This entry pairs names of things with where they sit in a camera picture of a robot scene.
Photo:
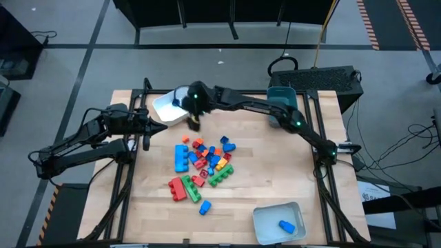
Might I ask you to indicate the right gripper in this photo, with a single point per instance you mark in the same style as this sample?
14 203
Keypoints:
201 100

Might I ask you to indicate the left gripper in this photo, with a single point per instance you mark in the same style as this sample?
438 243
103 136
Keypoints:
143 124

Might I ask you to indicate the small blue toy cube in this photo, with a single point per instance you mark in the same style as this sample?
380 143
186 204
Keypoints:
212 149
211 171
202 148
209 156
224 140
176 102

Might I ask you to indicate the white plastic bin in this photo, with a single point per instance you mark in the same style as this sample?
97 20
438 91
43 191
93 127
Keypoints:
165 108

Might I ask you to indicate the small orange toy block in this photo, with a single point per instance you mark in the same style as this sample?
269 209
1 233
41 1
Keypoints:
199 141
205 153
217 152
185 139

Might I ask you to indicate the small red toy cube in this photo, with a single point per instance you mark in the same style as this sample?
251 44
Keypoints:
227 157
203 174
198 154
195 145

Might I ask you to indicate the large blue toy block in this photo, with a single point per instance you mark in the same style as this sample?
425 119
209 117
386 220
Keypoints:
181 160

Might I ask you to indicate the medium red toy block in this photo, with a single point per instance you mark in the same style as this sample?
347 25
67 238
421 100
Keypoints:
198 181
200 164

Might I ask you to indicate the medium yellow toy block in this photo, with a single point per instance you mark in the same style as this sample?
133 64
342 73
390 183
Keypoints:
221 164

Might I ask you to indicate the large red toy block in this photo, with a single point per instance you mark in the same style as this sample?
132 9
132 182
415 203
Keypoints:
177 189

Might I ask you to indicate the long green toy block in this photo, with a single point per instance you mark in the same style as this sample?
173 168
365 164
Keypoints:
191 188
220 175

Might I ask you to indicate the light grey plastic bin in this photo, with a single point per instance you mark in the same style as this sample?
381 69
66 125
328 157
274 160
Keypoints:
268 224

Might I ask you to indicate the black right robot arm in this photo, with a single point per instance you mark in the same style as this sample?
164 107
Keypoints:
262 106

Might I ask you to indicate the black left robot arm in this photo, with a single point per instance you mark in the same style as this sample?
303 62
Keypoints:
79 156

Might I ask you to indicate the teal plastic bin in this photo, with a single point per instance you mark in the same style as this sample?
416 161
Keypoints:
280 94

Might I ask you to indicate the black folding partition screen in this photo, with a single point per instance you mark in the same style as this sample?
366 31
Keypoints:
206 10

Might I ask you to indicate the black hazard-striped floor mat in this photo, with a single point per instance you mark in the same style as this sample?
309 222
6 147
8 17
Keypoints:
69 213
389 20

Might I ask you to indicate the black mesh computer tower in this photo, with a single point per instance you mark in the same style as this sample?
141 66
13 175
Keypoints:
317 80

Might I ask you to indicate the black equipment case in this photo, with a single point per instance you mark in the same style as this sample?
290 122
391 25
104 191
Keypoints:
8 110

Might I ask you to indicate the black equipment cart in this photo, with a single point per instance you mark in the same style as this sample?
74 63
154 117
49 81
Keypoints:
17 38

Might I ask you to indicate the white printed paper sheet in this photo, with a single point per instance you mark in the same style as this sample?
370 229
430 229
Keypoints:
373 198

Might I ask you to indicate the black stand beam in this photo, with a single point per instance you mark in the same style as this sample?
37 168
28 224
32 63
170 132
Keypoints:
406 200

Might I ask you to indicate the black caster wheel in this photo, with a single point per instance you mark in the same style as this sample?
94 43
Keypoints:
433 78

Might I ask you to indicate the black aluminium table frame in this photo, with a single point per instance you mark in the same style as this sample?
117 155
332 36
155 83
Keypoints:
255 92

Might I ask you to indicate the small black table-edge camera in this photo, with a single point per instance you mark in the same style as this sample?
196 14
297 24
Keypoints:
186 242

